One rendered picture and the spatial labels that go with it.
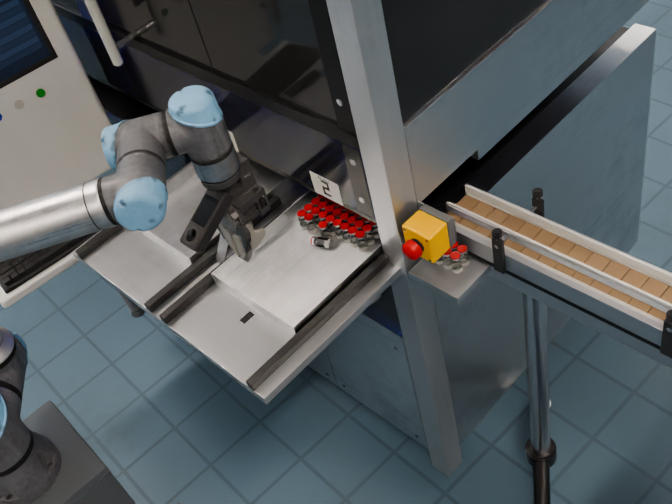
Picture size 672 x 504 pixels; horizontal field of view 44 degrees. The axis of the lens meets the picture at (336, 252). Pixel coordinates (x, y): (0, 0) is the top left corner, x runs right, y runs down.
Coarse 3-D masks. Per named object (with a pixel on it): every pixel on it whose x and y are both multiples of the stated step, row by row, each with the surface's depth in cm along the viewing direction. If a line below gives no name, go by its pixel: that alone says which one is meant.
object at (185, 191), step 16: (176, 176) 204; (192, 176) 207; (256, 176) 202; (272, 176) 201; (176, 192) 204; (192, 192) 203; (272, 192) 193; (176, 208) 200; (192, 208) 199; (160, 224) 197; (176, 224) 196; (160, 240) 189; (176, 240) 192; (176, 256) 188; (192, 256) 182
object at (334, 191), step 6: (312, 174) 173; (312, 180) 175; (318, 180) 173; (324, 180) 171; (318, 186) 175; (324, 186) 173; (330, 186) 171; (336, 186) 169; (318, 192) 176; (330, 192) 172; (336, 192) 171; (330, 198) 174; (336, 198) 172; (342, 204) 172
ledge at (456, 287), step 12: (420, 264) 172; (432, 264) 171; (480, 264) 168; (420, 276) 169; (432, 276) 169; (444, 276) 168; (456, 276) 167; (468, 276) 167; (480, 276) 167; (432, 288) 168; (444, 288) 166; (456, 288) 165; (468, 288) 165; (456, 300) 164
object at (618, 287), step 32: (480, 192) 170; (480, 224) 165; (512, 224) 167; (544, 224) 162; (480, 256) 168; (512, 256) 161; (544, 256) 160; (576, 256) 158; (608, 256) 156; (544, 288) 159; (576, 288) 152; (608, 288) 152; (640, 288) 150; (608, 320) 151; (640, 320) 145; (640, 352) 151
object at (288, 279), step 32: (288, 224) 188; (256, 256) 183; (288, 256) 181; (320, 256) 179; (352, 256) 177; (224, 288) 177; (256, 288) 176; (288, 288) 174; (320, 288) 172; (288, 320) 168
